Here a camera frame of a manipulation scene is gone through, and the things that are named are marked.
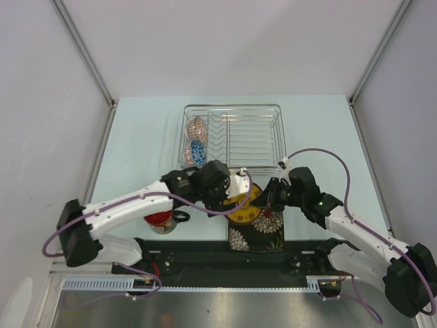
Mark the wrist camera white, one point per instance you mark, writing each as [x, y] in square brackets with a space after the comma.
[284, 168]
[239, 183]

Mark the red black mug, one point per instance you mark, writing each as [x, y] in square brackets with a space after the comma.
[166, 222]

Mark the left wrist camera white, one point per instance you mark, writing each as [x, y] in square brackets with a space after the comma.
[239, 183]

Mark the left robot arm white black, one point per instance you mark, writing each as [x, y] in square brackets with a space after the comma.
[83, 230]

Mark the right aluminium frame post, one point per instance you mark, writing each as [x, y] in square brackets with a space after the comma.
[383, 45]

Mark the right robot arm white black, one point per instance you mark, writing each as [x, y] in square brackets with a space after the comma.
[405, 273]

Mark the left aluminium frame post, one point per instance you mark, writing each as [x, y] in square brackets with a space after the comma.
[78, 42]

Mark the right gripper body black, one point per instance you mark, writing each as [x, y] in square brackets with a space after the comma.
[285, 197]

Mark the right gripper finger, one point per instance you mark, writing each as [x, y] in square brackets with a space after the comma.
[274, 184]
[265, 200]

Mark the black floral square plate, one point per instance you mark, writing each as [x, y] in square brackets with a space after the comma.
[265, 234]

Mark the yellow round plate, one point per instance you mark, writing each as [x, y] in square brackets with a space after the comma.
[247, 213]

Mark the aluminium front rail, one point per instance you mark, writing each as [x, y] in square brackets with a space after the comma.
[94, 269]

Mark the red brown patterned bowl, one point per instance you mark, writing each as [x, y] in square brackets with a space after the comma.
[196, 129]

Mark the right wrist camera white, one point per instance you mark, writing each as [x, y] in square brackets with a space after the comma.
[284, 168]

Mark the wire metal dish rack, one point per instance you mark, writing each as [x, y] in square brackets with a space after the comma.
[238, 135]

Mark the blue patterned bowl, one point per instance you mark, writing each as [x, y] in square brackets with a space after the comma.
[194, 154]

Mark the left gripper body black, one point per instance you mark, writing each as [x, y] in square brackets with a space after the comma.
[211, 198]

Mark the aluminium frame post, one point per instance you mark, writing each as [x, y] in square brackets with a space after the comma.
[383, 45]
[78, 42]

